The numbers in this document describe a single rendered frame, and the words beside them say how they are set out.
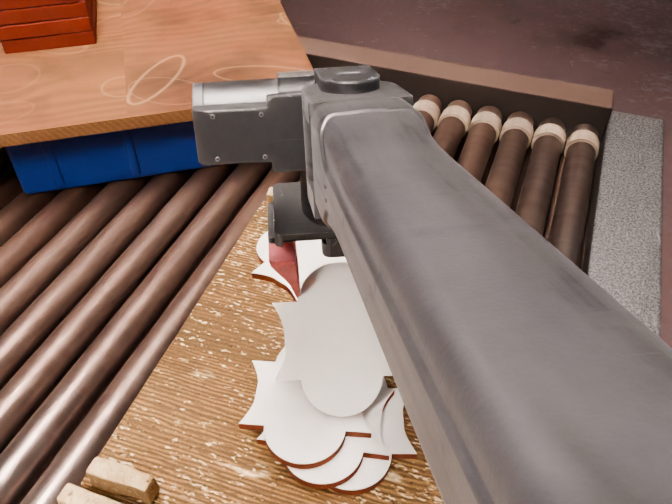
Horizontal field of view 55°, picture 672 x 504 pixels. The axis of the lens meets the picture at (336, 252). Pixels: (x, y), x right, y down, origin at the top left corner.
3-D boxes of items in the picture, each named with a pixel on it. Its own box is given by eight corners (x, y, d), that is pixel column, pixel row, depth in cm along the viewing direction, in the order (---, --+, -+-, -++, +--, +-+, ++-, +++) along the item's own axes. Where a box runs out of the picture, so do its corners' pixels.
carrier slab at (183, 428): (533, 268, 77) (536, 258, 76) (478, 630, 49) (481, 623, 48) (264, 209, 85) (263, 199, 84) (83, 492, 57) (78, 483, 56)
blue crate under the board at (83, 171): (220, 64, 113) (212, 8, 107) (249, 164, 92) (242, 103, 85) (36, 86, 108) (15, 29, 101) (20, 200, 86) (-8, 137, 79)
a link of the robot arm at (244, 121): (386, 222, 39) (385, 79, 36) (196, 238, 38) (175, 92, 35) (357, 166, 50) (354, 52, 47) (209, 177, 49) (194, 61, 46)
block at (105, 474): (162, 488, 55) (156, 472, 54) (151, 508, 54) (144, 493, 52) (102, 467, 57) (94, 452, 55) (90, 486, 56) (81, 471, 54)
